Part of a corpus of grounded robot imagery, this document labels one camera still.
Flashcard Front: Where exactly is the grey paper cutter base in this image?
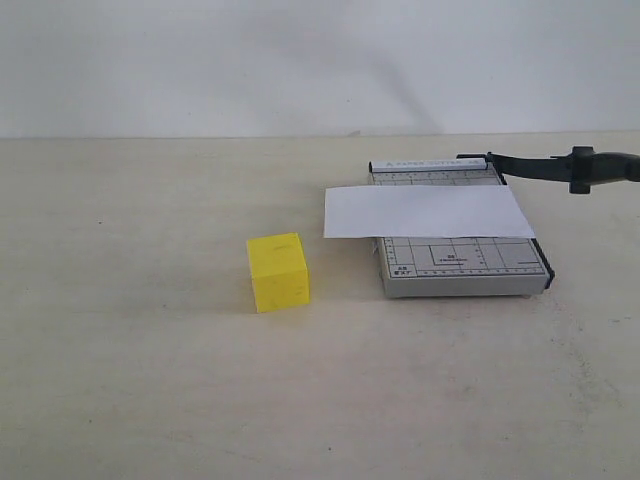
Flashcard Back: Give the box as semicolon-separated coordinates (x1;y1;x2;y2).
369;155;555;298

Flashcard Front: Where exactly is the black cutter blade arm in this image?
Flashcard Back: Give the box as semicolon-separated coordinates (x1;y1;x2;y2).
456;146;639;195

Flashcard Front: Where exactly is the white paper sheet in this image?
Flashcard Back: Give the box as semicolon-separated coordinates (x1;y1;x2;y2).
324;185;535;239

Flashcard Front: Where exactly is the yellow foam cube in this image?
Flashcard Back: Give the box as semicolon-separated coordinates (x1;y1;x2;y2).
246;232;311;313

